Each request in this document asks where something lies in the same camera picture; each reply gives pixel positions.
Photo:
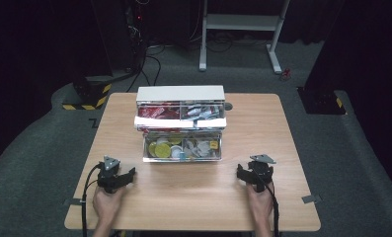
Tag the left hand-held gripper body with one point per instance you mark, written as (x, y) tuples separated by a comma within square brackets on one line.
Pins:
[(108, 177)]

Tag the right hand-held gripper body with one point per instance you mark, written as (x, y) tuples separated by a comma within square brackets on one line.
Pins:
[(262, 173)]

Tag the clear drawer with red sachets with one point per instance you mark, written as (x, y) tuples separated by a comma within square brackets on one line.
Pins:
[(164, 122)]

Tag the white drawer organizer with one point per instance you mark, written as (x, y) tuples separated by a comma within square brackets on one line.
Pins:
[(180, 93)]

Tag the person's left hand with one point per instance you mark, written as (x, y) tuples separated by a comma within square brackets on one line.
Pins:
[(106, 204)]

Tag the person's right hand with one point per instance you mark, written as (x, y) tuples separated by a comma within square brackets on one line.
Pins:
[(261, 204)]

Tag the heap of yellow round capsules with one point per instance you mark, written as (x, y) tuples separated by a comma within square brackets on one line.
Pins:
[(163, 149)]

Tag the grey tape piece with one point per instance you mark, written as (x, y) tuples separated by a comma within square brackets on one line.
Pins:
[(311, 198), (73, 201)]

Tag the heap of grey white packets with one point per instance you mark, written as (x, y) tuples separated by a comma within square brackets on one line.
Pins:
[(200, 148)]

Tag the clear drawer with yellow capsules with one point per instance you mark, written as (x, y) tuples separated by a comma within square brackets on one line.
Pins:
[(183, 158)]

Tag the grey round table grommet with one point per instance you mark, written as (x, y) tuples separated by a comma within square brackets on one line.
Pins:
[(228, 106)]

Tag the pile of red sachets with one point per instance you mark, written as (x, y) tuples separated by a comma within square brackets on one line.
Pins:
[(157, 112)]

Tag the pile of silver sachets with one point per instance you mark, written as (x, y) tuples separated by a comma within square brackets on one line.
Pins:
[(201, 112)]

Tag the black yellow striped stand base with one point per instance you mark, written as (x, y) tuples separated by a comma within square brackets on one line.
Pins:
[(88, 95)]

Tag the dark stand base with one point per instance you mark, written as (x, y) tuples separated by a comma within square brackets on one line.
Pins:
[(320, 100)]

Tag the small red floor clamp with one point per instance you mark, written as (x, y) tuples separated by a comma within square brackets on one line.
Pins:
[(285, 74)]

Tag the black equipment rack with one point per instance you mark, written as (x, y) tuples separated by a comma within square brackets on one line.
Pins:
[(136, 36)]

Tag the white metal stand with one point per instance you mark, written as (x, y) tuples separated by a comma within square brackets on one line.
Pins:
[(239, 22)]

